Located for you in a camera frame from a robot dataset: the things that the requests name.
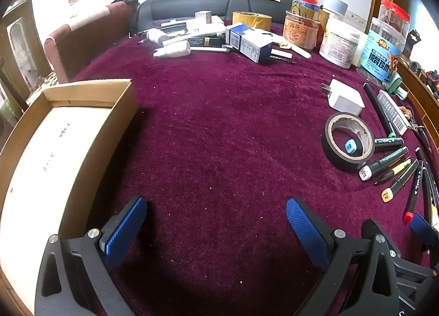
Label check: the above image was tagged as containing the yellow marker pen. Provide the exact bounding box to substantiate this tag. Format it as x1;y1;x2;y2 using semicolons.
374;158;412;186

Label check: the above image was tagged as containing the red-capped black marker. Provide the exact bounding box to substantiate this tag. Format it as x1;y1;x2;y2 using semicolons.
403;161;426;224

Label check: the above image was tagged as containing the long black green-banded marker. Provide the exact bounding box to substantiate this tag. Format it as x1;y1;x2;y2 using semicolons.
363;83;398;138

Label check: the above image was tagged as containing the orange-capped black marker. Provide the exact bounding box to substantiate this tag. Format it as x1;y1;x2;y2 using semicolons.
381;160;419;203

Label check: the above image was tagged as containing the red-lidded clear jar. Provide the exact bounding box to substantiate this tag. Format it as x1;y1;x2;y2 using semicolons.
377;0;411;39

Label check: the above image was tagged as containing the maroon chair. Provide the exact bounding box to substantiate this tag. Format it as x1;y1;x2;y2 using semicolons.
44;1;138;84

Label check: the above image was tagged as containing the white squeeze tube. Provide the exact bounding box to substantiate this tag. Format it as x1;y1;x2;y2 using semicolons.
153;41;191;59

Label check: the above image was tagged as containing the white charger plug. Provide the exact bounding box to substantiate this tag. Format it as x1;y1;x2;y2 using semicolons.
320;79;365;118

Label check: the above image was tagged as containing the blue-labelled clear jar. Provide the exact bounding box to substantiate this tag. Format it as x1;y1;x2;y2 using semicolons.
356;17;409;89

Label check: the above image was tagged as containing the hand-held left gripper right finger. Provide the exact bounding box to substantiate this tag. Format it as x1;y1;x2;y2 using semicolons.
286;197;402;316

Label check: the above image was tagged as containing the white flat stick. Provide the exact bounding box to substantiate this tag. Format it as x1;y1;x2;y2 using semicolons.
280;44;313;60

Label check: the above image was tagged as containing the white barcode carton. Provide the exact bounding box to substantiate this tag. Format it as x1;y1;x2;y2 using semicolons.
376;90;408;137

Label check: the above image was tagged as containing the white plastic bottle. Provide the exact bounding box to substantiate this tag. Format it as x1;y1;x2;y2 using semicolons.
145;28;171;44

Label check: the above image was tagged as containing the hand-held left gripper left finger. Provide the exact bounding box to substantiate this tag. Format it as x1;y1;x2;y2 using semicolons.
34;196;148;316

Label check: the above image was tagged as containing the bunch of keys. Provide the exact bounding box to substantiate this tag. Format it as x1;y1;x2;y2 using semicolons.
409;123;433;153

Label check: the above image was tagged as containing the maroon velvet tablecloth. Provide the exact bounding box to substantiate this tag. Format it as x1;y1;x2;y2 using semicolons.
67;24;439;316

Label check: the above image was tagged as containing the grey-lidded can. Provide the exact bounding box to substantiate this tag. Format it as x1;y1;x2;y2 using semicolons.
322;0;348;17

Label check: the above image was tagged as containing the brown packing tape roll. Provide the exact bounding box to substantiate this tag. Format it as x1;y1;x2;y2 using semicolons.
232;11;272;32

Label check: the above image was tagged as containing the black tape roll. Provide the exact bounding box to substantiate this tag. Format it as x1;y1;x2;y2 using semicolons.
321;113;375;174

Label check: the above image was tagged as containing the orange-labelled jar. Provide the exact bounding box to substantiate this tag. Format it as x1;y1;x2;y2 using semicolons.
283;10;325;51

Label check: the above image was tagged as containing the white-capped black marker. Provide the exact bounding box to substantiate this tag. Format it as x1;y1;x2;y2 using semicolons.
359;146;409;181

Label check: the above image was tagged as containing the black hanging tag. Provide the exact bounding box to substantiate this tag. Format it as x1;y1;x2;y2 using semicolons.
402;29;421;60

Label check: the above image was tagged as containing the blue-capped black marker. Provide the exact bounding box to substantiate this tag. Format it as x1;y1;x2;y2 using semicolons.
344;136;404;154

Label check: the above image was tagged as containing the white plastic tub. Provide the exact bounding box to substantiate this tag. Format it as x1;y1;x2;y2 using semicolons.
319;17;361;70

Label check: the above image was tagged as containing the cardboard box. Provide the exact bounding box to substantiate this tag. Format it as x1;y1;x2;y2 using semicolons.
0;78;139;316

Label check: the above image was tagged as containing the black leather sofa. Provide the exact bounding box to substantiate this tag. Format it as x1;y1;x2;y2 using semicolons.
132;0;296;34

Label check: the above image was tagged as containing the pile of white boxes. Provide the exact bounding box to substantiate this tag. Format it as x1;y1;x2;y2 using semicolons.
161;16;227;38

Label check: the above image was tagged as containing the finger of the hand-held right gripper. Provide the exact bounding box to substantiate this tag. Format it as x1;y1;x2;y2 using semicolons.
410;213;439;247

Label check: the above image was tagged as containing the red-lidded packet jar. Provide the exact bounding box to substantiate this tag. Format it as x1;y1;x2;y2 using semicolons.
292;0;323;15

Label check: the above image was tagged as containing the flat black case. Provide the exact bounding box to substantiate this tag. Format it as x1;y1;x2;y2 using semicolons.
187;37;227;48

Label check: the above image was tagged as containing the wooden glass-door cabinet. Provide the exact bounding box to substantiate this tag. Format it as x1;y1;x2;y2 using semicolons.
0;0;52;138

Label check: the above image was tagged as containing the blue and white carton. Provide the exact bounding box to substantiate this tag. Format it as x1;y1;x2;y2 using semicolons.
225;24;274;65

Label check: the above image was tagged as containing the plain black marker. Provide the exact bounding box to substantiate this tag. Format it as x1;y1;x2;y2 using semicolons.
422;168;435;225
415;147;439;207

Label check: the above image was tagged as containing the wooden side cabinet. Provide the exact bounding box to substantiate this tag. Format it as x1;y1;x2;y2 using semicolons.
394;57;439;152

